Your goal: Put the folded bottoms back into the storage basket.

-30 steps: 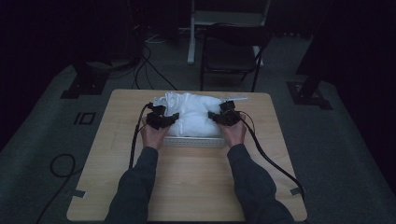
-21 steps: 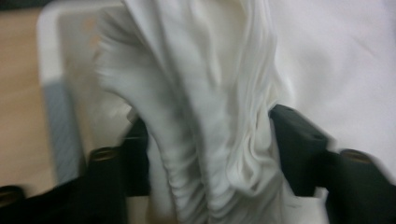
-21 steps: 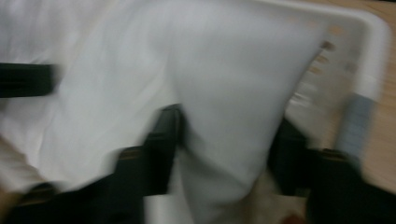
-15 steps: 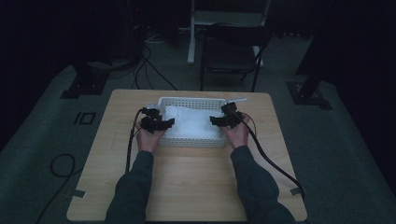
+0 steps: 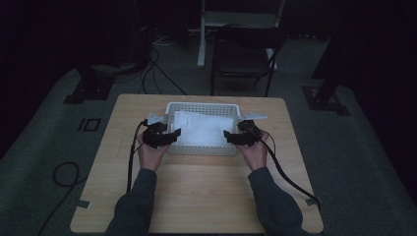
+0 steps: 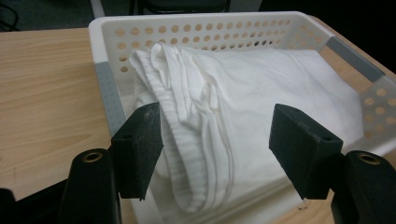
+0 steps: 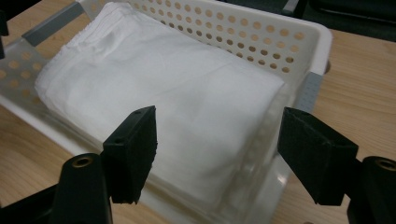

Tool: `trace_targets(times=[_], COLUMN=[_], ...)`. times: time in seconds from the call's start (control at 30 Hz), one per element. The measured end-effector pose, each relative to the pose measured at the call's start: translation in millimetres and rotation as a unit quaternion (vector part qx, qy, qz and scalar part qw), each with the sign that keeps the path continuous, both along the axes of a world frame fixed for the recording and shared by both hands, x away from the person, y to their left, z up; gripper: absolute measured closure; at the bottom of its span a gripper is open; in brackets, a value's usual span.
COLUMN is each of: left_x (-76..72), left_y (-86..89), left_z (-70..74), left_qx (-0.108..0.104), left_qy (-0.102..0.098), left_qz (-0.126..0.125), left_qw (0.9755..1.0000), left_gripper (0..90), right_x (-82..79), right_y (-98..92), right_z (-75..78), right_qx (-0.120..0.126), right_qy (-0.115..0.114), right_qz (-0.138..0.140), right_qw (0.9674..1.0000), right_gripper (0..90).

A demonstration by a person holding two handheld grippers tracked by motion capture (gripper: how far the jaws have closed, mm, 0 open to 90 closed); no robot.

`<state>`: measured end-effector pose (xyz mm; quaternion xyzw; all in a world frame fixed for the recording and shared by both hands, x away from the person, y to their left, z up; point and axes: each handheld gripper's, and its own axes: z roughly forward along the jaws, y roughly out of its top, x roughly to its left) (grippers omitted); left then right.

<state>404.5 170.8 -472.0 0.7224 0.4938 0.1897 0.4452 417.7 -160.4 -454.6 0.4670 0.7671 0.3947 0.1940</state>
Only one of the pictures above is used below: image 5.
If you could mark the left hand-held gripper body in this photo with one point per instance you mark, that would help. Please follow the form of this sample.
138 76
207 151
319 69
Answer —
155 134

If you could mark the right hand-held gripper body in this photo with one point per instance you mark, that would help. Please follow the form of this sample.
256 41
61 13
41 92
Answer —
247 132

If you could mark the white towel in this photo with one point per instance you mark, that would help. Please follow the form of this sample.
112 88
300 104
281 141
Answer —
203 129

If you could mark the white plastic basket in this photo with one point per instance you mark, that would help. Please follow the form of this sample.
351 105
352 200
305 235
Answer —
200 150

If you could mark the person's left hand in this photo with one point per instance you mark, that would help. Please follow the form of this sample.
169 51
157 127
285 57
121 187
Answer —
150 159

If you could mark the person's right hand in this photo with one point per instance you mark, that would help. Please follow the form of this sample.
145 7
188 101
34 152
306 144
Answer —
255 157

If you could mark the black folding chair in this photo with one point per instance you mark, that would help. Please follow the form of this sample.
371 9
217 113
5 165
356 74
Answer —
241 59

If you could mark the black stand base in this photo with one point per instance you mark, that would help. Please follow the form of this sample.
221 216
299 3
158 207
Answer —
91 88

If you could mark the black stand with base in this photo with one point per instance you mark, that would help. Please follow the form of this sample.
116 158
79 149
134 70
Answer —
326 98

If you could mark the grey tape piece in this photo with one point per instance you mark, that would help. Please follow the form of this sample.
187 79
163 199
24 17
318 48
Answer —
310 201

